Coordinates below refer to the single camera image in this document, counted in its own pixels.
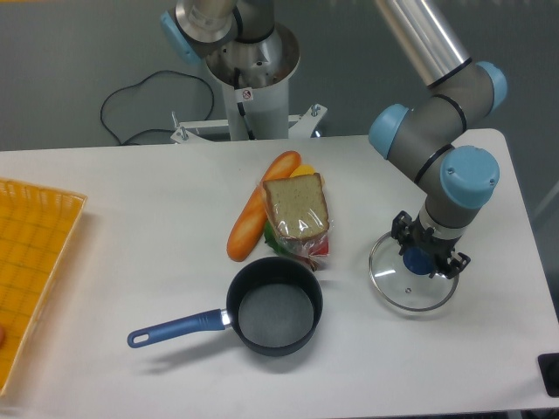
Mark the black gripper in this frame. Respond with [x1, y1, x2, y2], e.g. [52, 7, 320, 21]
[390, 210, 471, 279]

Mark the glass lid with blue knob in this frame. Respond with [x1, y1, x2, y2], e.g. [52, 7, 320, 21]
[369, 233, 459, 313]

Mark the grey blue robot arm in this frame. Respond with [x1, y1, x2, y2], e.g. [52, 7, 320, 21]
[160, 1, 507, 278]

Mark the wrapped sandwich in plastic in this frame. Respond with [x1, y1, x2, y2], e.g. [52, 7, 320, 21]
[261, 173, 330, 271]

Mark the yellow toy pepper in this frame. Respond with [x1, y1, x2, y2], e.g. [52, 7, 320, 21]
[290, 164, 315, 178]

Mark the black device at table corner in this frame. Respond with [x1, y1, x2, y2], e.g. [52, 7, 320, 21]
[537, 353, 559, 398]

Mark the orange toy baguette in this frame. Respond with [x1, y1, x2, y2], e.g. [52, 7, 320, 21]
[226, 150, 302, 262]

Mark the yellow plastic basket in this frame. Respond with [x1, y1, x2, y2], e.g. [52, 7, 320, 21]
[1, 178, 87, 395]

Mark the black saucepan with blue handle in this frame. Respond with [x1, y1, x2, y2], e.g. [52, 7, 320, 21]
[127, 257, 323, 357]

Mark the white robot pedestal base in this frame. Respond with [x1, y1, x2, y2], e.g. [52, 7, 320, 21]
[171, 23, 328, 143]

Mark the black cable on floor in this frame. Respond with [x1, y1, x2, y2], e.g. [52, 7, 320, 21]
[100, 69, 216, 147]

